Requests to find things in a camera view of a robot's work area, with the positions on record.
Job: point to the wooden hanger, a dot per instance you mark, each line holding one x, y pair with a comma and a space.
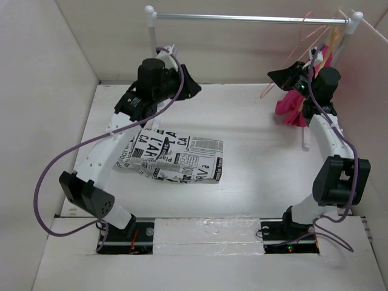
330, 46

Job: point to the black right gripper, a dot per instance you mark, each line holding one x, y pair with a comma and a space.
293, 73

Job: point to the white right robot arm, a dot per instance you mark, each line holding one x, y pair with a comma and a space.
343, 176

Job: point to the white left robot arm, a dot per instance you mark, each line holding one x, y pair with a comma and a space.
85, 186

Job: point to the newspaper print trousers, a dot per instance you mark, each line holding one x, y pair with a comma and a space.
173, 157

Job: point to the white clothes rack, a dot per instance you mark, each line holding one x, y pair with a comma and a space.
351, 23

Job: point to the pink wire hanger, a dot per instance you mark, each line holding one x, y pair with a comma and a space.
301, 40

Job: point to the pink garment on hanger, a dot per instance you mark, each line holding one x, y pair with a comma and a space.
290, 107

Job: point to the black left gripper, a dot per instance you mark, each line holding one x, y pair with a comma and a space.
189, 87

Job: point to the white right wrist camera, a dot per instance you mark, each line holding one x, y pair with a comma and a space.
316, 57

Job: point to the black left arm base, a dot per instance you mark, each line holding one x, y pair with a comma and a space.
140, 242

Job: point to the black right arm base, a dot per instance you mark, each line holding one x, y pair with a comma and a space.
277, 241

